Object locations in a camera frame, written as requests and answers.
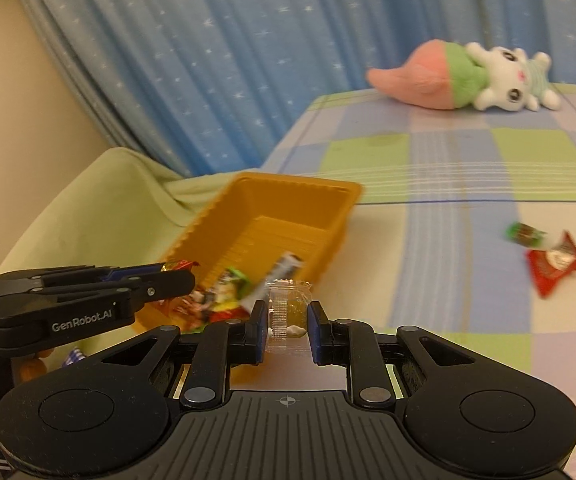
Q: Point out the small green snack packet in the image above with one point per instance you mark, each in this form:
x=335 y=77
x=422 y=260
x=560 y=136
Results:
x=525 y=234

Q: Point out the clear packet with dark contents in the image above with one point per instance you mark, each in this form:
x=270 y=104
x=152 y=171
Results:
x=280 y=267

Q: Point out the white rabbit plush toy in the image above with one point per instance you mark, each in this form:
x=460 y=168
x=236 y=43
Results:
x=458 y=77

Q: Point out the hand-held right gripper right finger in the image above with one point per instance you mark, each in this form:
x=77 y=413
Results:
x=315 y=332

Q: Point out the plaid bed sheet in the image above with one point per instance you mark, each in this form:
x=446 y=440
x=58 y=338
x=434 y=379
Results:
x=443 y=170

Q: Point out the light green cloth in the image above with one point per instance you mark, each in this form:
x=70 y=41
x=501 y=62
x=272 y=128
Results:
x=92 y=200

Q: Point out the orange plastic tray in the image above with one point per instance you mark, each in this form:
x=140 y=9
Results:
x=278 y=205

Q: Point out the small red snack packet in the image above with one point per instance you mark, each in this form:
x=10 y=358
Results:
x=227 y=312

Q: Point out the red packet with white picture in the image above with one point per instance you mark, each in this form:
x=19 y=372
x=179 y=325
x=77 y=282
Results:
x=555 y=265

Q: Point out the blue and white patterned cloth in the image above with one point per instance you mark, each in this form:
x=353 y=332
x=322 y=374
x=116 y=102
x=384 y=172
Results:
x=73 y=356

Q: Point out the blue star curtain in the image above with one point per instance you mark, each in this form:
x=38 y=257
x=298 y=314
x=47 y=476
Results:
x=217 y=50

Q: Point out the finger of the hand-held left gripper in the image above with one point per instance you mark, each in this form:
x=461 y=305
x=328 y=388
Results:
x=132 y=271
x=167 y=285

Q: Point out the large red snack packet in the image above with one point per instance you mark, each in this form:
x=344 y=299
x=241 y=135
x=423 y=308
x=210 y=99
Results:
x=202 y=305

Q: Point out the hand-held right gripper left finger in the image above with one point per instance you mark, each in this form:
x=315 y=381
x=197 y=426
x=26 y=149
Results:
x=257 y=332

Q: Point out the clear candy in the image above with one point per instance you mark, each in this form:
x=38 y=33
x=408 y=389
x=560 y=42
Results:
x=288 y=310

